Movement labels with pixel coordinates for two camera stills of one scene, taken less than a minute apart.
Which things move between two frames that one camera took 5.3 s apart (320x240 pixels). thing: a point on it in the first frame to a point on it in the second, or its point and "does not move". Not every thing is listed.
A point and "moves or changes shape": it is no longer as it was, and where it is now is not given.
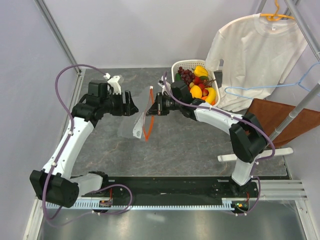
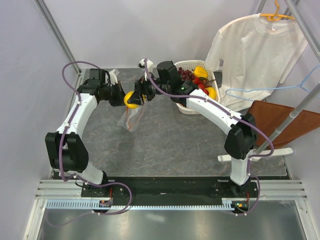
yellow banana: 211,95 does not move
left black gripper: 127,109 to 121,94
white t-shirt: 254,55 does not move
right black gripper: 157,108 to 141,87
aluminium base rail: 282,189 does not move
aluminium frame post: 50,20 does not move
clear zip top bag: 139,125 moves or changes shape
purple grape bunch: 186,75 does not move
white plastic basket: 191,64 does not move
